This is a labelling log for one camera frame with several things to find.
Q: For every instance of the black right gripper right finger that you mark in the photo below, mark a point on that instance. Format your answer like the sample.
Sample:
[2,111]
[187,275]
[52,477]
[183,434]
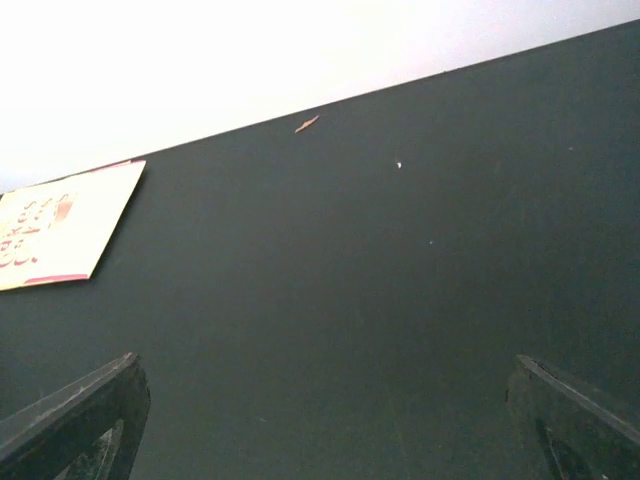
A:
[567,428]

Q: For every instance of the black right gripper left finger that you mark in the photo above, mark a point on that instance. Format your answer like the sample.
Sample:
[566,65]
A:
[90,429]

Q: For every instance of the cream cakes paper bag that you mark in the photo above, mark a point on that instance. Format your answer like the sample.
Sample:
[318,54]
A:
[57,231]

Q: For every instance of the small brown debris scrap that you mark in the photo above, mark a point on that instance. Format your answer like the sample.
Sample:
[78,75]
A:
[306,124]

